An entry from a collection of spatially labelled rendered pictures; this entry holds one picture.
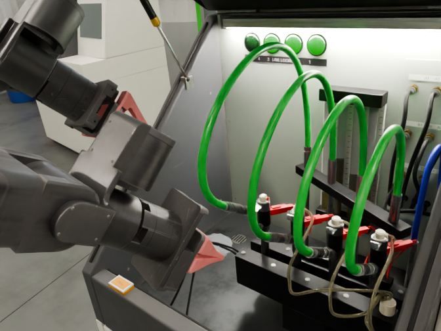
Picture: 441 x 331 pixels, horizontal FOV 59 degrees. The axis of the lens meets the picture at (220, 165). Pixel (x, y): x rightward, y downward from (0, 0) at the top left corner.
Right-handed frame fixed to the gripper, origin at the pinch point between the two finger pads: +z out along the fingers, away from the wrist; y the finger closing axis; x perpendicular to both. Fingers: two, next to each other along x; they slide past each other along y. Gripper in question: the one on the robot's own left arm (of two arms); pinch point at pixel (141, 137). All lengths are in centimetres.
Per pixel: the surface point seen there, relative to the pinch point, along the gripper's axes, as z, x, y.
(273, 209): 36.5, -3.1, 8.0
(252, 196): 18.5, -0.1, -5.7
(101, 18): 29, -119, 278
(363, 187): 23.8, -6.5, -20.2
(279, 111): 15.8, -14.1, -6.3
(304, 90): 31.2, -29.3, 8.2
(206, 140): 9.7, -5.0, -0.3
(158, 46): 84, -134, 286
